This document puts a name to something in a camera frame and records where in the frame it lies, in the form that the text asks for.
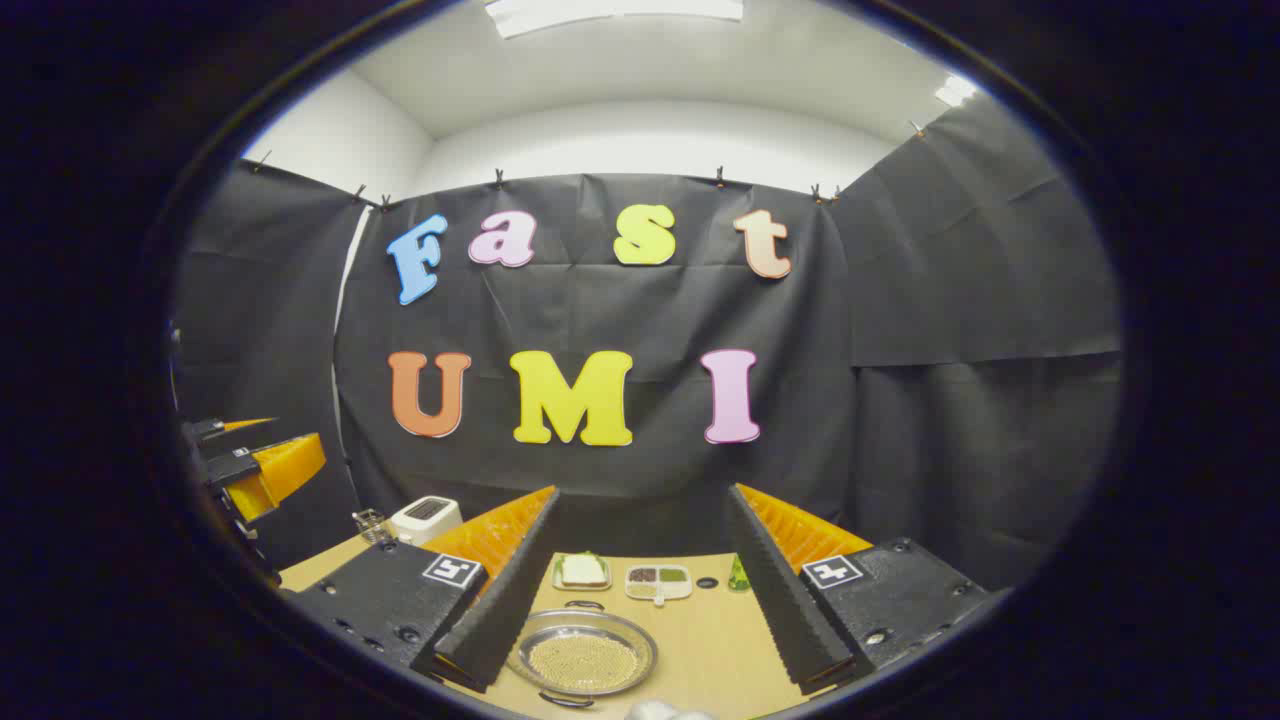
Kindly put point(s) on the small ceiling light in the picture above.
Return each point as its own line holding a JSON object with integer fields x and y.
{"x": 955, "y": 90}

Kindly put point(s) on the pile of soybeans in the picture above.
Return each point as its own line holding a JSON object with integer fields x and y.
{"x": 582, "y": 662}

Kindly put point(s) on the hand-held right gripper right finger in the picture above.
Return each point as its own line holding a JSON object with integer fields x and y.
{"x": 780, "y": 600}

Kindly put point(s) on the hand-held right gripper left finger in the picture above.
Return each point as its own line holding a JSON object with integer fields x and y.
{"x": 510, "y": 600}

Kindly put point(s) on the white toaster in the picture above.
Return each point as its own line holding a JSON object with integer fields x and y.
{"x": 425, "y": 520}

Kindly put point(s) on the long ceiling light panel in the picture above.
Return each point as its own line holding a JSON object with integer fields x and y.
{"x": 610, "y": 12}

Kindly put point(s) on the white divided bean tray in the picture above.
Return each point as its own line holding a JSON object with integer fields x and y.
{"x": 658, "y": 582}

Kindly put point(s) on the stainless steel pot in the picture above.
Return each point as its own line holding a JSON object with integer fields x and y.
{"x": 620, "y": 630}

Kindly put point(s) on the white rectangular plate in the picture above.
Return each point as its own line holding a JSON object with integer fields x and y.
{"x": 560, "y": 582}

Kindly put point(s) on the sandwich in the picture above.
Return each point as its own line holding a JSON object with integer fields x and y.
{"x": 582, "y": 570}

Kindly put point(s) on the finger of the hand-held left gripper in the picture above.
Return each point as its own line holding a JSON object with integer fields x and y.
{"x": 235, "y": 466}
{"x": 205, "y": 430}

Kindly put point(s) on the green label drink bottle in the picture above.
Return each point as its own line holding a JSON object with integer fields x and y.
{"x": 738, "y": 577}

